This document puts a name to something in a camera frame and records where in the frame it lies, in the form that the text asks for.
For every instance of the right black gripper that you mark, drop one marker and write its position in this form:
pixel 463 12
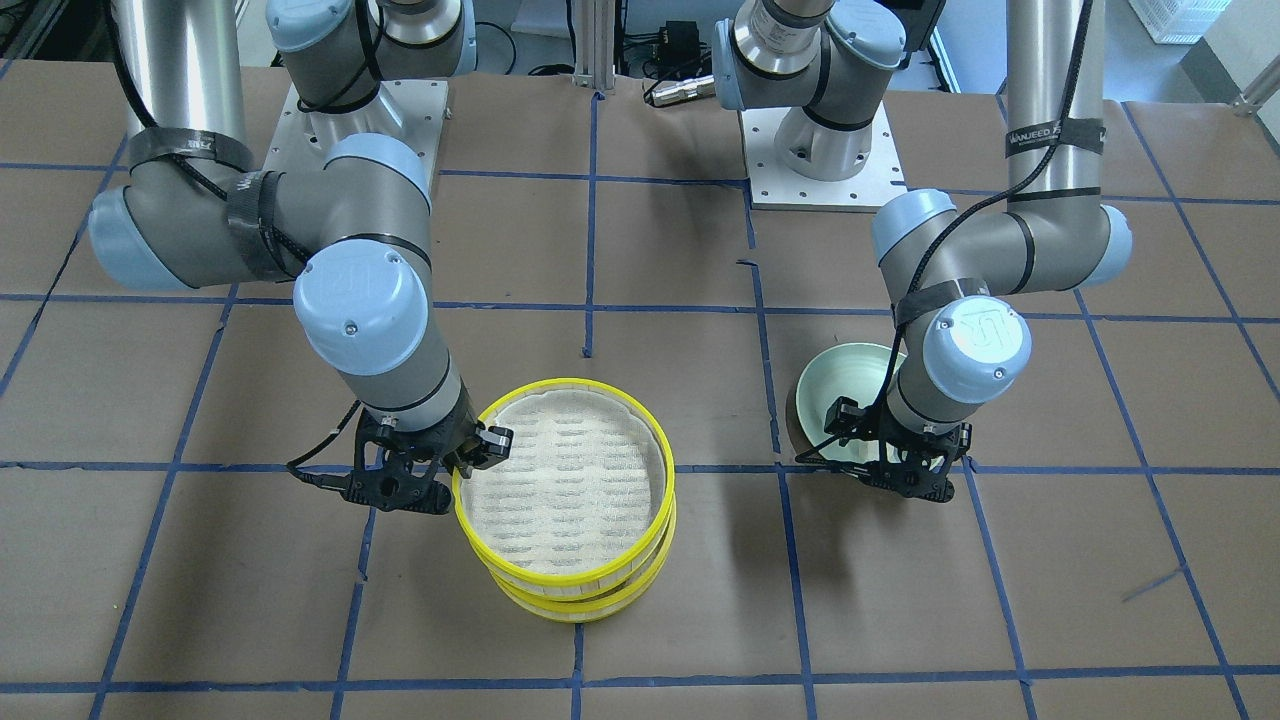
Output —
pixel 489 444

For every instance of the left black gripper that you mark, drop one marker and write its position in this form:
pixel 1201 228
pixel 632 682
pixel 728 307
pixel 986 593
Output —
pixel 848 417

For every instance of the yellow steamer layer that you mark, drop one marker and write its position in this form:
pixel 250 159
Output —
pixel 589 469
pixel 605 592

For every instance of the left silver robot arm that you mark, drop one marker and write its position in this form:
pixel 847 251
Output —
pixel 958 343

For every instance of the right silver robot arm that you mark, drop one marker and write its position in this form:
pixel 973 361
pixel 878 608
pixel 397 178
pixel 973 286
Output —
pixel 352 234

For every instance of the light green plate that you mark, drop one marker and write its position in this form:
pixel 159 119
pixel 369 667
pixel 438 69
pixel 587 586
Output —
pixel 854 370

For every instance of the silver connector plug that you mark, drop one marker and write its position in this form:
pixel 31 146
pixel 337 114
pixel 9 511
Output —
pixel 670 92

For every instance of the black power adapter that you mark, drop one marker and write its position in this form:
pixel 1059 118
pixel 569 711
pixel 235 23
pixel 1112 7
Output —
pixel 678 43

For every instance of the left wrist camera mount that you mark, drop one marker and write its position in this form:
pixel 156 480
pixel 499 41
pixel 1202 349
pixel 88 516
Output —
pixel 915 475

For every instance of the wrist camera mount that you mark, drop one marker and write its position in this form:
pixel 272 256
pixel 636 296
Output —
pixel 915 475
pixel 392 469

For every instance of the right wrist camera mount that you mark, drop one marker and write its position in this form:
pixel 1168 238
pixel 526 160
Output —
pixel 392 469

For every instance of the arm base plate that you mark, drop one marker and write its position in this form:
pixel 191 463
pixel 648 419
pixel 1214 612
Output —
pixel 411 110
pixel 794 164

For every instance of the aluminium frame post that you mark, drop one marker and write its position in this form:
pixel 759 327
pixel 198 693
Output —
pixel 594 38

